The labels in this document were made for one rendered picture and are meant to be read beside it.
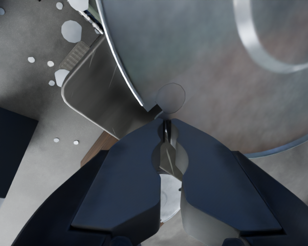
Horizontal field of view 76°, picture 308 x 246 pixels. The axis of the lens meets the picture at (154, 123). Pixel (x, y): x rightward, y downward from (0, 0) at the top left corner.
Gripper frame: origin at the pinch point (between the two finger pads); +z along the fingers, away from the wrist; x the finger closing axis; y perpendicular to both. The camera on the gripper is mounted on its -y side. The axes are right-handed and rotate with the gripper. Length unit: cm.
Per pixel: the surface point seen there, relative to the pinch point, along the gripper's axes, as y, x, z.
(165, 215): 68, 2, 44
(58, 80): 0.5, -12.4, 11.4
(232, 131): 2.7, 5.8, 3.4
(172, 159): 4.5, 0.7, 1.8
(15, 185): 67, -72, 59
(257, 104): 0.5, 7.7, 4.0
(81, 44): 2, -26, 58
